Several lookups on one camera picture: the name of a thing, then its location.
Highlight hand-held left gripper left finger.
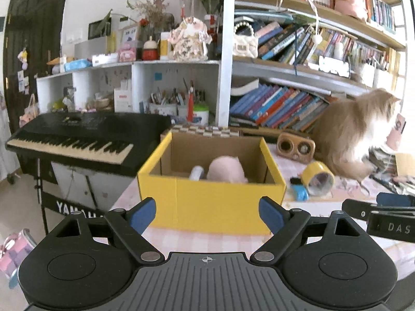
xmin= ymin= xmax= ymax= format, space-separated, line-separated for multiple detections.
xmin=48 ymin=197 xmax=165 ymax=264

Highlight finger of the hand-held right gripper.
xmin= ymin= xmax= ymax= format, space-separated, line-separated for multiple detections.
xmin=377 ymin=192 xmax=415 ymax=207
xmin=342 ymin=199 xmax=415 ymax=223

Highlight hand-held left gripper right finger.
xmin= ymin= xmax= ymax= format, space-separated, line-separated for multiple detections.
xmin=251 ymin=196 xmax=369 ymax=264

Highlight light blue small item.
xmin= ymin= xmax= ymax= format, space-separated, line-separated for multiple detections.
xmin=290 ymin=184 xmax=309 ymax=201

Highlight yellow cardboard box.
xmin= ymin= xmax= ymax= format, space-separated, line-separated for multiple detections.
xmin=137 ymin=131 xmax=287 ymax=236

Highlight yellow tape roll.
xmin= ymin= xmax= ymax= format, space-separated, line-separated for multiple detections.
xmin=300 ymin=161 xmax=335 ymax=196

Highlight pink checkered desktop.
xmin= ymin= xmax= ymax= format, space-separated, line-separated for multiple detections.
xmin=108 ymin=126 xmax=415 ymax=282

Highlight white desktop organiser bins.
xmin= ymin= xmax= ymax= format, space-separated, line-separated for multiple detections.
xmin=360 ymin=61 xmax=393 ymax=86

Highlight stack of papers and magazines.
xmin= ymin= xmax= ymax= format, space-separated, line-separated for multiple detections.
xmin=366 ymin=146 xmax=415 ymax=195

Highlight cartoon desk mat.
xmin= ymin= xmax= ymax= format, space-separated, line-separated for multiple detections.
xmin=283 ymin=199 xmax=349 ymax=217

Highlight pink plush toy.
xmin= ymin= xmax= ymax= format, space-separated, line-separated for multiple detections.
xmin=207 ymin=156 xmax=248 ymax=183

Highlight pink card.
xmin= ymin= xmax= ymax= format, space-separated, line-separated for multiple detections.
xmin=386 ymin=113 xmax=406 ymax=148

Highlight wooden retro radio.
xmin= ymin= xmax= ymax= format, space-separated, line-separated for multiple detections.
xmin=276 ymin=132 xmax=316 ymax=164

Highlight black keyboard stand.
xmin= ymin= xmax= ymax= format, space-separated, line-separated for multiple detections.
xmin=34 ymin=157 xmax=104 ymax=234

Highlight fluffy ginger cat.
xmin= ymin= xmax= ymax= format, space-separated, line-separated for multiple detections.
xmin=311 ymin=88 xmax=403 ymax=182

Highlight black electronic keyboard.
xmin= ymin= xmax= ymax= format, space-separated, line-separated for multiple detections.
xmin=6 ymin=113 xmax=172 ymax=177

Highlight checkered board box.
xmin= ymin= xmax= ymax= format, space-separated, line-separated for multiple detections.
xmin=172 ymin=124 xmax=242 ymax=138

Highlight row of blue leaning books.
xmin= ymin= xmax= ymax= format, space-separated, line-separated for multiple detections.
xmin=230 ymin=82 xmax=331 ymax=133

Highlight white tub with green lid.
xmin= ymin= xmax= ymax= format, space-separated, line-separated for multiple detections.
xmin=193 ymin=104 xmax=210 ymax=125

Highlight white box with red label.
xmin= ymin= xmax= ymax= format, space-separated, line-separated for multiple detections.
xmin=113 ymin=89 xmax=133 ymax=113

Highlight red marker tube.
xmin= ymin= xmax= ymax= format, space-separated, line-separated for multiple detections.
xmin=186 ymin=87 xmax=195 ymax=122

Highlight bunch of pens and brushes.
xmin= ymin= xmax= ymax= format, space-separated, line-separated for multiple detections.
xmin=150 ymin=78 xmax=205 ymax=106

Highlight pink bag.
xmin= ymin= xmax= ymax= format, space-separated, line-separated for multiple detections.
xmin=0 ymin=228 xmax=38 ymax=286

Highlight white cubby shelf unit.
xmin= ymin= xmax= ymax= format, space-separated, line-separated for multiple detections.
xmin=36 ymin=60 xmax=221 ymax=127

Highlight white rectangular box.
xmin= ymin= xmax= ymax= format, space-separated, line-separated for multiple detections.
xmin=92 ymin=53 xmax=119 ymax=66

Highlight small pink box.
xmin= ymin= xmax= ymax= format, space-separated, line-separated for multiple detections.
xmin=117 ymin=46 xmax=137 ymax=62

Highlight red and white doll jar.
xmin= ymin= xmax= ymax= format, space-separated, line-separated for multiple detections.
xmin=142 ymin=36 xmax=158 ymax=60

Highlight blue wipes pack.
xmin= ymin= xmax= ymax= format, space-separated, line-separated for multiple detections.
xmin=64 ymin=59 xmax=89 ymax=71

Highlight tall white wooden bookshelf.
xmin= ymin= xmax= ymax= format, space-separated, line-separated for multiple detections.
xmin=217 ymin=0 xmax=409 ymax=130

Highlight white quilted handbag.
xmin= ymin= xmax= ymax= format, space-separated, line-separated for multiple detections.
xmin=233 ymin=22 xmax=259 ymax=59

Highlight row of colourful leaning books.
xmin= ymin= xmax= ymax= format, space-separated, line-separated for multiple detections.
xmin=256 ymin=23 xmax=390 ymax=65

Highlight floral lucky cat figure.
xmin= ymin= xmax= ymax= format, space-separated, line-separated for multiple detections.
xmin=169 ymin=18 xmax=211 ymax=61

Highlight white framed picture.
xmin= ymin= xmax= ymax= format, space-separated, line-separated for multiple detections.
xmin=118 ymin=24 xmax=141 ymax=44

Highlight row of upright books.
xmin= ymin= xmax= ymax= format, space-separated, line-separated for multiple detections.
xmin=301 ymin=0 xmax=398 ymax=33

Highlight pink plush head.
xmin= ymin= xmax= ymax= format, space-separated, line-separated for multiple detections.
xmin=334 ymin=0 xmax=368 ymax=20

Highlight dried flower bouquet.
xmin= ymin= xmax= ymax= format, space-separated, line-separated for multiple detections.
xmin=126 ymin=0 xmax=171 ymax=36

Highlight dark wooden door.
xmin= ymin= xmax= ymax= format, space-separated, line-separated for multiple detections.
xmin=3 ymin=0 xmax=70 ymax=137

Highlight black picture frame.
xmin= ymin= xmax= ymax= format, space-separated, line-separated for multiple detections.
xmin=88 ymin=18 xmax=112 ymax=39

